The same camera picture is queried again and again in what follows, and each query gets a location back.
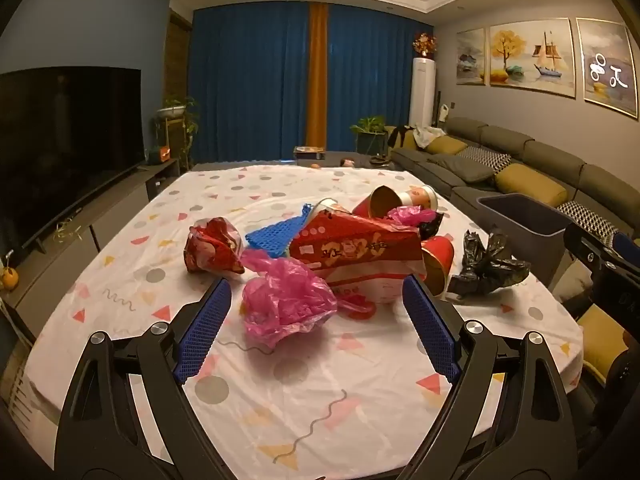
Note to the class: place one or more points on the white clothing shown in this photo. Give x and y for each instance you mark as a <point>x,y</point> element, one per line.
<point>427,135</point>

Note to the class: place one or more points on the small orange ornament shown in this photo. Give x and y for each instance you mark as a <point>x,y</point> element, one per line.
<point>10,277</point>

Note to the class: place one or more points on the grey plastic waste bin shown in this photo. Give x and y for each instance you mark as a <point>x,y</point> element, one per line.
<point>525,230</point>

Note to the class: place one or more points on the patterned white tablecloth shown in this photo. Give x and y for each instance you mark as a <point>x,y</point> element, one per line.
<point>310,400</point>

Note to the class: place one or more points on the large pink plastic bag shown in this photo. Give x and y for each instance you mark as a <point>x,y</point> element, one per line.
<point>285,300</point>

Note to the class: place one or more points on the small black plastic bag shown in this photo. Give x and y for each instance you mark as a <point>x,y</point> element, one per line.
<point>431,227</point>

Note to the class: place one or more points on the red foil snack bag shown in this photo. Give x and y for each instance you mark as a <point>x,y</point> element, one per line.
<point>212,250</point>

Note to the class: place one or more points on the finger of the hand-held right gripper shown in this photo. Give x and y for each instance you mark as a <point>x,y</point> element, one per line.
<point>627,247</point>
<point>585,252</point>

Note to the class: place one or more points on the black clothing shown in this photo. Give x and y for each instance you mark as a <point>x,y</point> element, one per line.
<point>400,136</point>

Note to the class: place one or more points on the white standing air conditioner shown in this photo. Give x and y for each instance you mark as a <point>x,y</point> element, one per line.
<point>422,92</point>

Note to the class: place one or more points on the blue curtain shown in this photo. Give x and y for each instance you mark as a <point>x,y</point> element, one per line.
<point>250,85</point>
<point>375,80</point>

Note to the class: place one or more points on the dark tray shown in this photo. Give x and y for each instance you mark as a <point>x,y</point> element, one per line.
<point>380,160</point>

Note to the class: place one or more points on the potted plant in black pot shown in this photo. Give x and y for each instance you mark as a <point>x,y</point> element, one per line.
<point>370,135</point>

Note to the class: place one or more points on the grey sofa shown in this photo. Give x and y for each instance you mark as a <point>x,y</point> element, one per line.
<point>505,135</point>

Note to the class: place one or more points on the orange speaker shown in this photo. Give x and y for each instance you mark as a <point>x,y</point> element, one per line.
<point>159,155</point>

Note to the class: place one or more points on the large black plastic bag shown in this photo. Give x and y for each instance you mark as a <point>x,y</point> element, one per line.
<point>482,267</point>

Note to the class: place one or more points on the purple framed painting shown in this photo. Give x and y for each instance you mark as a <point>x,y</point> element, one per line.
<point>607,67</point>

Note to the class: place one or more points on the blue mesh mat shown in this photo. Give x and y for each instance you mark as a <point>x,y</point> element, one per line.
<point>272,232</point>

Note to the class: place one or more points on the flat printed box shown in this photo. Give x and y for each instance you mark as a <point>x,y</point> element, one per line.
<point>309,152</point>

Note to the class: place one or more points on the small pink plastic bag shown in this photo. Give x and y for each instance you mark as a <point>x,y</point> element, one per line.
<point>407,216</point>

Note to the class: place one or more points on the small landscape painting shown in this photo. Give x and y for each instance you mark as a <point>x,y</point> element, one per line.
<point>471,57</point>

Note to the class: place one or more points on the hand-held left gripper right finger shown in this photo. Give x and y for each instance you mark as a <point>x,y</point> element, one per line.
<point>431,332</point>

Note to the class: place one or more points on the potted plant on gold stand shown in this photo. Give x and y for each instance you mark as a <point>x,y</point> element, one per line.
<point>175,110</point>

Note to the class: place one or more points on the orange curtain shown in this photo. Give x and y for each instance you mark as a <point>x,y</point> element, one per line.
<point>316,75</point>

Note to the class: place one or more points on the black pole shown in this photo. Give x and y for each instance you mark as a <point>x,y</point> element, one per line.
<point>438,105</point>

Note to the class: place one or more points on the grey cushion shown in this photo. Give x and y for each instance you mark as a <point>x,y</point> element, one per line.
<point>462,167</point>

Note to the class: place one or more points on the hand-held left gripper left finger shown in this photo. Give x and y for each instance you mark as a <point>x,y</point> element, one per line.
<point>200,332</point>

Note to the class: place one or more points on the houndstooth cushion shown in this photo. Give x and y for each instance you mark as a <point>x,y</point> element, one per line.
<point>492,157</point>
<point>595,217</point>

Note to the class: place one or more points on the red paper cup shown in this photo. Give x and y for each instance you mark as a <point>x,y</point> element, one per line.
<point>375,202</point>
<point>440,260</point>

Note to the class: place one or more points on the dark coffee table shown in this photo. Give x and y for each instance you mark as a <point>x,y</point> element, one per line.
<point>280,164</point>

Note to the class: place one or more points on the peach paper cup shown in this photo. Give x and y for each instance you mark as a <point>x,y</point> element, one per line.
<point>422,197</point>

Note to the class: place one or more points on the tree and sailboat painting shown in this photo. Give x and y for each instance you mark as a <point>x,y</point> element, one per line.
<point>532,57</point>

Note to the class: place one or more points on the black television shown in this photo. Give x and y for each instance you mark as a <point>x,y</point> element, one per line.
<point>65,150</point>

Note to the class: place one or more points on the grey television cabinet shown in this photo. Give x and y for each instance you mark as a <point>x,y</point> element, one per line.
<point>100,210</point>

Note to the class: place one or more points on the red white paper bag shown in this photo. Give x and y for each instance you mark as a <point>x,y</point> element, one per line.
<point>360,255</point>

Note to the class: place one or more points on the white orange paper cup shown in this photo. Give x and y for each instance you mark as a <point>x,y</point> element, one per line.
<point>330,207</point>

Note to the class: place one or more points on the red gold flower arrangement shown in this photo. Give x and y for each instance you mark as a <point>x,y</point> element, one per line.
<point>425,45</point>

